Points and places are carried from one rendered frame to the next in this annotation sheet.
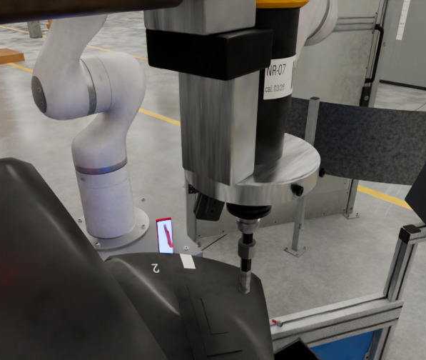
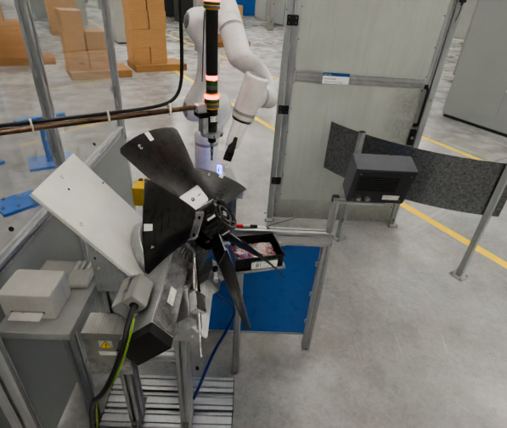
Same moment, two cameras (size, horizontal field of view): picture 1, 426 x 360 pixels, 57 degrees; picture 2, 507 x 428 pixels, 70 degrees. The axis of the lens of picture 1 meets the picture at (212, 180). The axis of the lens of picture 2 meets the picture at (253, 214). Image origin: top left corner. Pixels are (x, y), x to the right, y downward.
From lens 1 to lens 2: 0.97 m
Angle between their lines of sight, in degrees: 13
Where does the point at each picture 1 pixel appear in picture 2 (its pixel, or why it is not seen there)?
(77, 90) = not seen: hidden behind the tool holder
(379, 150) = not seen: hidden behind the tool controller
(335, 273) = (359, 256)
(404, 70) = not seen: outside the picture
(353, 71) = (403, 116)
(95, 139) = not seen: hidden behind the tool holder
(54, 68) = (192, 100)
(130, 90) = (222, 112)
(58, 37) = (195, 87)
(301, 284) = (332, 257)
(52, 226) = (178, 142)
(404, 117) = (419, 154)
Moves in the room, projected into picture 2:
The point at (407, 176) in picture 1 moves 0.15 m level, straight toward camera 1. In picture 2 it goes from (419, 196) to (409, 202)
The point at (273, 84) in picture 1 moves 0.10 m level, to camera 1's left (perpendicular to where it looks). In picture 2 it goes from (211, 120) to (180, 115)
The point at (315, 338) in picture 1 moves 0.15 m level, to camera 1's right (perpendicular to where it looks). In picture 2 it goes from (284, 240) to (316, 247)
